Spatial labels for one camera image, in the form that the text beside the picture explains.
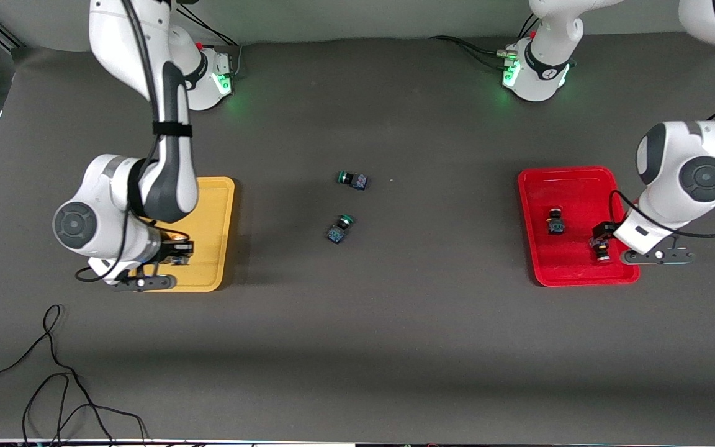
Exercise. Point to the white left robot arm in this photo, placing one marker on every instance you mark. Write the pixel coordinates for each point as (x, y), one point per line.
(686, 174)

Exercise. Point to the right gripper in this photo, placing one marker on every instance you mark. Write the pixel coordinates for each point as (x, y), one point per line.
(175, 251)

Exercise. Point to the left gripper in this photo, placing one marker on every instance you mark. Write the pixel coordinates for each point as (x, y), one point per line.
(603, 231)

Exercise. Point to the red push button switch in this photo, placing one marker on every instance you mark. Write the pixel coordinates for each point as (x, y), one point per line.
(602, 253)
(556, 222)

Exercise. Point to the red plastic tray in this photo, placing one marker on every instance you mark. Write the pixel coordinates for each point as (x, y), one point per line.
(575, 205)

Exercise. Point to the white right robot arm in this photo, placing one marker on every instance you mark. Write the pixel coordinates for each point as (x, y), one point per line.
(159, 155)

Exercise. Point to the yellow plastic tray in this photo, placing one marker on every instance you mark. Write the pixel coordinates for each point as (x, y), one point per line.
(208, 217)

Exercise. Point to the green push button switch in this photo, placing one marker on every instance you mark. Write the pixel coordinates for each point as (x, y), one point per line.
(353, 180)
(339, 229)

